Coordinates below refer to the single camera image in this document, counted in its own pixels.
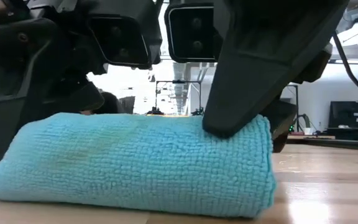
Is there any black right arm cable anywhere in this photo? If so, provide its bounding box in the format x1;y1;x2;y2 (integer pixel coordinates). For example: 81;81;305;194
333;30;358;100

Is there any black monitor on desk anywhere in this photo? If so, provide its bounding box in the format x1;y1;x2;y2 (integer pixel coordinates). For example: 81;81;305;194
328;101;358;129

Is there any blue microfiber towel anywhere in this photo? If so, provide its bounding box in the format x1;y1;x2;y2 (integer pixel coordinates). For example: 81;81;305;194
0;112;277;218

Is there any black aluminium table frame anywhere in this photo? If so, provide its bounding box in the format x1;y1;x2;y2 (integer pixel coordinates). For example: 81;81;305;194
286;134;358;152

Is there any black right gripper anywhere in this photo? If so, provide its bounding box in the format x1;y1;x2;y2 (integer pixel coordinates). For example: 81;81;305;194
202;0;349;153

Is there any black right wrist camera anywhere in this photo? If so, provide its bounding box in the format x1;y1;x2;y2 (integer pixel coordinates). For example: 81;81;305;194
164;1;223;63

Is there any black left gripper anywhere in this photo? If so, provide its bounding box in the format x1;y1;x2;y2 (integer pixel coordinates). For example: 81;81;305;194
0;0;108;167

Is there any black stand frame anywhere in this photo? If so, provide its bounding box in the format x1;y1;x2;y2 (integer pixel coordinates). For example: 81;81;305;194
155;80;202;116

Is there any silver corrugated ceiling duct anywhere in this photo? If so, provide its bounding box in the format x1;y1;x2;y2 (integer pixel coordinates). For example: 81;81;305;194
172;62;192;114

